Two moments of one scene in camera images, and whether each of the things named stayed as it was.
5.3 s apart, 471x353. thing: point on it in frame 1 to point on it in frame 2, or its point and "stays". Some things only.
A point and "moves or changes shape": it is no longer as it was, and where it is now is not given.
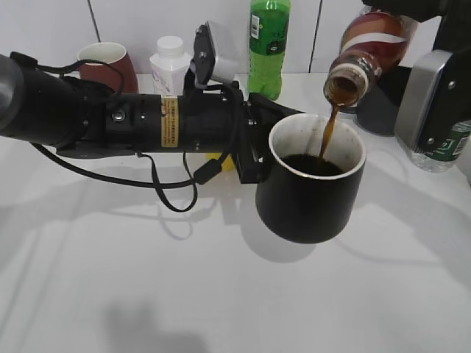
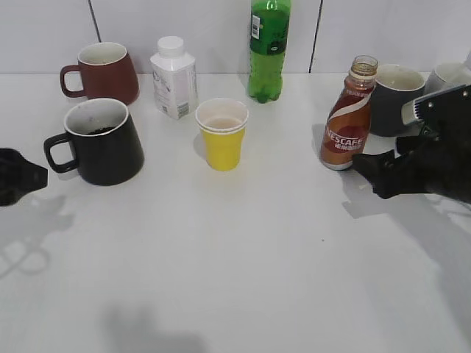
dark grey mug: x=380 y=112 stays
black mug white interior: x=309 y=192 moves or changes shape
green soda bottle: x=268 y=30 stays
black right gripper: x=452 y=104 to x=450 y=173
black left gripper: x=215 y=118 to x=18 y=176
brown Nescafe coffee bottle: x=372 y=43 to x=346 y=127
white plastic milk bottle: x=169 y=65 stays
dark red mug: x=114 y=54 stays
